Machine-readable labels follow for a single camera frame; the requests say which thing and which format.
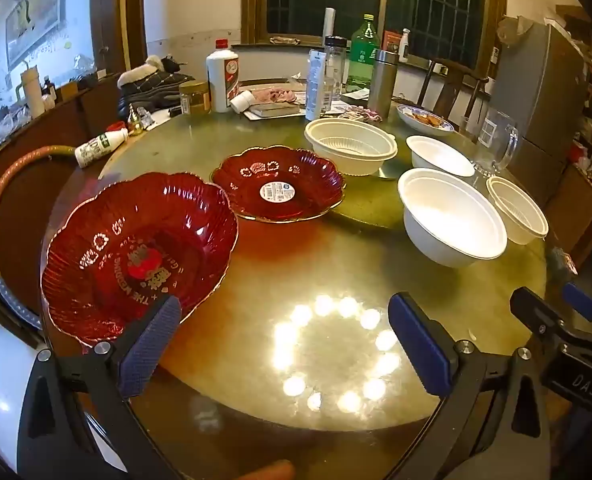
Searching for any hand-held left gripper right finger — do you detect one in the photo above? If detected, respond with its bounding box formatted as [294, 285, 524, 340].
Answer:
[387, 291, 552, 480]

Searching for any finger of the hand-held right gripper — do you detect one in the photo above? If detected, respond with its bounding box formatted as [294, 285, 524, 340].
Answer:
[510, 287, 579, 343]
[562, 282, 592, 343]

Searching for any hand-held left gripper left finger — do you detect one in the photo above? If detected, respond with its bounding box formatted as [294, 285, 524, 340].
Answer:
[17, 294, 183, 480]

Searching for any small ribbed white plastic bowl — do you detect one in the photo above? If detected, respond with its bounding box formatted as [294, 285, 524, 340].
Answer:
[486, 176, 550, 246]

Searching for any deep red glass plate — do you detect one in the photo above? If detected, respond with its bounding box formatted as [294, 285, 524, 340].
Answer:
[41, 172, 239, 347]

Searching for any large plain white bowl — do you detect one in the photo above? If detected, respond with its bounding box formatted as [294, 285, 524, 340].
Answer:
[397, 168, 508, 268]

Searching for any small plain white bowl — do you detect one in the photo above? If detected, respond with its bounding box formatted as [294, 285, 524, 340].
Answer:
[406, 135, 476, 177]

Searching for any red glass plate white sticker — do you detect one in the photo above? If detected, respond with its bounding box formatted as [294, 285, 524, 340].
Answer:
[210, 146, 347, 224]

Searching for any large ribbed white plastic bowl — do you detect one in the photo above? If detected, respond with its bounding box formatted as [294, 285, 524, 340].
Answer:
[304, 118, 399, 177]

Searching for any glass turntable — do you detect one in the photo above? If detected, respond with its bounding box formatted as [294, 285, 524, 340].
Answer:
[107, 79, 479, 234]

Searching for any round metal turntable hub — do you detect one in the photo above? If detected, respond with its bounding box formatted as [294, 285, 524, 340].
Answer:
[375, 160, 413, 181]

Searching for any clear glass pitcher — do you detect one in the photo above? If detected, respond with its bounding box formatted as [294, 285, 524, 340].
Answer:
[471, 109, 520, 177]

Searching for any white bottle green label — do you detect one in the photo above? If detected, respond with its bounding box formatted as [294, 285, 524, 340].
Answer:
[74, 127, 129, 168]

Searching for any multicolour hula hoop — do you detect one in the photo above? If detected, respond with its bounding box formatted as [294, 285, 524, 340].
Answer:
[0, 144, 85, 332]

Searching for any wooden sideboard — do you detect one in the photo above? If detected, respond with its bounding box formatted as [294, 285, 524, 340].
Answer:
[0, 72, 127, 281]

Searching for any grey refrigerator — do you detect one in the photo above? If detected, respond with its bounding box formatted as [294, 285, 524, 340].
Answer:
[490, 22, 590, 197]

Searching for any small gold ornament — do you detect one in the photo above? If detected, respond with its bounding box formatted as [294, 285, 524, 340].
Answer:
[127, 103, 145, 136]

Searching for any blue patterned plate with food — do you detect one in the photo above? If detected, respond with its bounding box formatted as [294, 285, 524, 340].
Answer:
[396, 104, 456, 136]

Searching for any pile of pink candies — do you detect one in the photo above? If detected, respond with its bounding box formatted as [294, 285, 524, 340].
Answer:
[337, 106, 386, 124]

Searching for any wooden chair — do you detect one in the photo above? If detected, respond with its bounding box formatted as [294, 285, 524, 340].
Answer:
[418, 59, 493, 122]

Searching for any brown jar with lid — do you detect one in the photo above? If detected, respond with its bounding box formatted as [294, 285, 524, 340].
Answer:
[178, 80, 211, 117]

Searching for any dark jacket with fur collar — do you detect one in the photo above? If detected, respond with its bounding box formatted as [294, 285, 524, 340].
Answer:
[116, 54, 197, 122]

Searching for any small white bottle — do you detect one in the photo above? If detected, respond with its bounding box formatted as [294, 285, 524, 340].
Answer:
[229, 90, 256, 113]

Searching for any stainless steel thermos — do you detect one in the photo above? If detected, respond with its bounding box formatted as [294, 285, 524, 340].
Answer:
[367, 49, 397, 120]

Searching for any book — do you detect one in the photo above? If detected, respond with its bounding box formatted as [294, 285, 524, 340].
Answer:
[247, 101, 302, 121]

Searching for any white liquor bottle red cap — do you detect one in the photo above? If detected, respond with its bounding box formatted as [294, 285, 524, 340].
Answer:
[206, 39, 240, 113]

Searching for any white and blue carton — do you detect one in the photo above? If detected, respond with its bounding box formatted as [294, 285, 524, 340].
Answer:
[304, 49, 327, 122]

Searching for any pink cloth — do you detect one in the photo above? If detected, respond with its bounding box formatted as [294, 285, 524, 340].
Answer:
[253, 87, 297, 104]

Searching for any green plastic bottle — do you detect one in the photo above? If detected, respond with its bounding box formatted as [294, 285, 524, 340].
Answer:
[346, 14, 381, 94]

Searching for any wooden framed window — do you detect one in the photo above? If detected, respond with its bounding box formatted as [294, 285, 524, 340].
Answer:
[241, 0, 508, 70]

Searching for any white paper roll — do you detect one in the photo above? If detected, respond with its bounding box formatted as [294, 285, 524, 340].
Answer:
[323, 7, 337, 49]

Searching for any white tumbler with handle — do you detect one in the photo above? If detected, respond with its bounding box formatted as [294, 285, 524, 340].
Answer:
[16, 65, 45, 119]

